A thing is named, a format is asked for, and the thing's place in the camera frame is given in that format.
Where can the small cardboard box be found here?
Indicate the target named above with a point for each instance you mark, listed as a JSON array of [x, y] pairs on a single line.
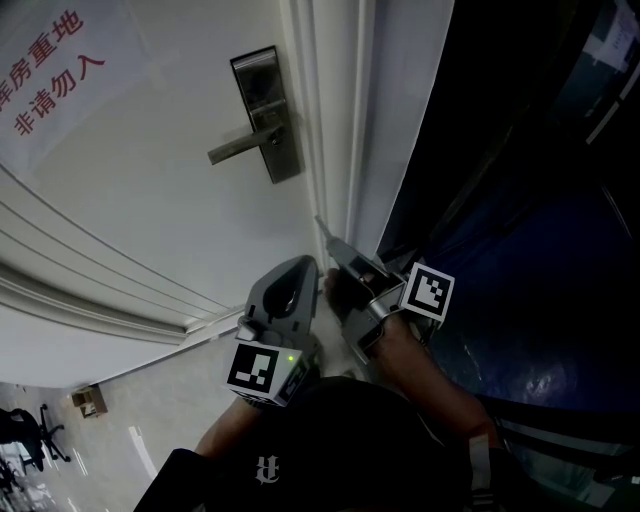
[[90, 400]]

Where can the paper sign with red print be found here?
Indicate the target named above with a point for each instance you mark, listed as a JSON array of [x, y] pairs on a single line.
[[115, 30]]

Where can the person's left forearm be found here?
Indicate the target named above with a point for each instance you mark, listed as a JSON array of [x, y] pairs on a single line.
[[225, 430]]

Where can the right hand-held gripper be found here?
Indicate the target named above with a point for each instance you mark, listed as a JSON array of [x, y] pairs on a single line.
[[385, 305]]

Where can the black office chair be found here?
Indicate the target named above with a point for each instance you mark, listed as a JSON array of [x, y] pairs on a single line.
[[30, 435]]

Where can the person's black shirt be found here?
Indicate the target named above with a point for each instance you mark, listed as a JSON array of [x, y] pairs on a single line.
[[350, 450]]

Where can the person's right forearm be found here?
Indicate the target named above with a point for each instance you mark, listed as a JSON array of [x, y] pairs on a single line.
[[430, 380]]

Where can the metal door lock plate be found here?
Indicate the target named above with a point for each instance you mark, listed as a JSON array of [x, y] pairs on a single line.
[[260, 85]]

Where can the white paper notice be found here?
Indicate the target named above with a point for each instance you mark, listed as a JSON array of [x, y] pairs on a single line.
[[615, 40]]

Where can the person's right hand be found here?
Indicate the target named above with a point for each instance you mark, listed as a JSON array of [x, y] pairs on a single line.
[[340, 295]]

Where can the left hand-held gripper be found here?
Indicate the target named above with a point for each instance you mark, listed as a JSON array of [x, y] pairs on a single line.
[[302, 310]]

